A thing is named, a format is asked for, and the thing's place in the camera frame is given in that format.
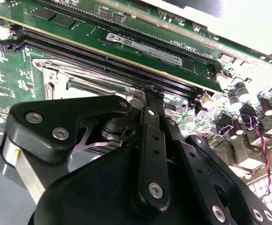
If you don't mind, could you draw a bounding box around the silver CPU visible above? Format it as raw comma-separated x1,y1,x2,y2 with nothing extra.
53,88,127,101

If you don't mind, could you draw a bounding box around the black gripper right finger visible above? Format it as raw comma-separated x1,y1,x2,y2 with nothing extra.
160,109,272,225

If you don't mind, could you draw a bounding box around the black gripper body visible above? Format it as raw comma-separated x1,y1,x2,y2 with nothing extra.
28,144,254,225

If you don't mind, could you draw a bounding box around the metal socket cover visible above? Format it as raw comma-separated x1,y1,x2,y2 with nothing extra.
42,67,139,100

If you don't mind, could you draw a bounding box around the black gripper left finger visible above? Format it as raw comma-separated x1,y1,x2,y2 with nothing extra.
3,88,171,218

